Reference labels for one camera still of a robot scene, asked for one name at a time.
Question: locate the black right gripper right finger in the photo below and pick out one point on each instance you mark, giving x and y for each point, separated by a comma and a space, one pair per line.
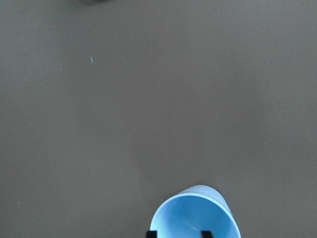
207, 234

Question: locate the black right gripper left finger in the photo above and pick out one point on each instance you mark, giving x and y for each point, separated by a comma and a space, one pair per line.
151, 234

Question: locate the blue plastic cup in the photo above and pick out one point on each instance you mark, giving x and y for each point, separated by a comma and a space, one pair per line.
192, 211

